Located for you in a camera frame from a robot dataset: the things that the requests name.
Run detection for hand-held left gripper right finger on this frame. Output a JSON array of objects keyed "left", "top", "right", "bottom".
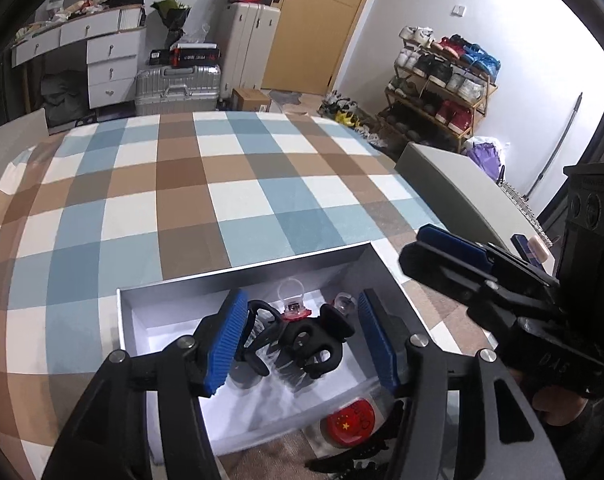
[{"left": 357, "top": 287, "right": 565, "bottom": 480}]

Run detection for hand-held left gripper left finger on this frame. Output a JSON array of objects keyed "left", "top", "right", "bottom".
[{"left": 42, "top": 287, "right": 250, "bottom": 480}]

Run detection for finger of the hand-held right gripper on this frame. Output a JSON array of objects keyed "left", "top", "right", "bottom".
[
  {"left": 399, "top": 242, "right": 563, "bottom": 335},
  {"left": 417, "top": 224, "right": 559, "bottom": 294}
]

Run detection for black hair ties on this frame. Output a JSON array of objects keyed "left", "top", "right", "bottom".
[{"left": 234, "top": 299, "right": 279, "bottom": 377}]

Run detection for clear ring with red base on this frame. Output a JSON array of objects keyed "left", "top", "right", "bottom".
[{"left": 277, "top": 277, "right": 313, "bottom": 322}]

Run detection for red round badge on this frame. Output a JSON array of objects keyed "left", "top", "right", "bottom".
[{"left": 320, "top": 398, "right": 383, "bottom": 448}]

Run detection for grey cardboard box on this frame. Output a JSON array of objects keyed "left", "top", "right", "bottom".
[{"left": 116, "top": 241, "right": 498, "bottom": 467}]

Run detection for person's right hand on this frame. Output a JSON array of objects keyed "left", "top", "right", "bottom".
[{"left": 529, "top": 382, "right": 595, "bottom": 428}]

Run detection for small blue pink box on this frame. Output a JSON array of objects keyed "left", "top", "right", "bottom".
[{"left": 512, "top": 232, "right": 552, "bottom": 267}]

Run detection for grey upholstered bench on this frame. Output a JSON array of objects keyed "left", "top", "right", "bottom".
[{"left": 394, "top": 141, "right": 555, "bottom": 273}]

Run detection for purple bag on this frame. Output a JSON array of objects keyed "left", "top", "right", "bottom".
[{"left": 464, "top": 137, "right": 505, "bottom": 181}]

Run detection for long black pole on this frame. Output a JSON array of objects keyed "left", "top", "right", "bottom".
[{"left": 524, "top": 92, "right": 583, "bottom": 201}]

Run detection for checkered blanket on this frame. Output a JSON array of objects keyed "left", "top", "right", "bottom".
[{"left": 0, "top": 110, "right": 498, "bottom": 480}]

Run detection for wooden shoe rack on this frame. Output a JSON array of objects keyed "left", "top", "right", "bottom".
[{"left": 377, "top": 25, "right": 499, "bottom": 156}]

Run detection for rows of shoes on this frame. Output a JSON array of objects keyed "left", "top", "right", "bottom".
[{"left": 389, "top": 25, "right": 503, "bottom": 133}]

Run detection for pile of floor shoes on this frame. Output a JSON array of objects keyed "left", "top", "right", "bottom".
[{"left": 317, "top": 91, "right": 387, "bottom": 148}]

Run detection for brown cardboard box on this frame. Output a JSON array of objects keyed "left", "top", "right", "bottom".
[{"left": 232, "top": 88, "right": 271, "bottom": 113}]

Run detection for silver suitcase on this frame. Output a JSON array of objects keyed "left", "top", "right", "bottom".
[{"left": 134, "top": 65, "right": 223, "bottom": 116}]

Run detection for wooden door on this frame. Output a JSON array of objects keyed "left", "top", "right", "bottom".
[{"left": 262, "top": 0, "right": 383, "bottom": 96}]

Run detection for white suitcase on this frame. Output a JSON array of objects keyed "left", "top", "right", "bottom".
[{"left": 217, "top": 2, "right": 281, "bottom": 101}]

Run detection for dark grey bag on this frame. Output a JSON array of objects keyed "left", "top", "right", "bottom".
[{"left": 42, "top": 72, "right": 90, "bottom": 128}]

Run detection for white desk with drawers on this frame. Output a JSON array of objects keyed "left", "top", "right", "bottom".
[{"left": 10, "top": 4, "right": 147, "bottom": 111}]

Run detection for bouquet in black wrap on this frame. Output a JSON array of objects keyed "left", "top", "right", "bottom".
[{"left": 152, "top": 0, "right": 190, "bottom": 51}]

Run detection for desk clutter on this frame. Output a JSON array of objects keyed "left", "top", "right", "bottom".
[{"left": 16, "top": 0, "right": 117, "bottom": 36}]

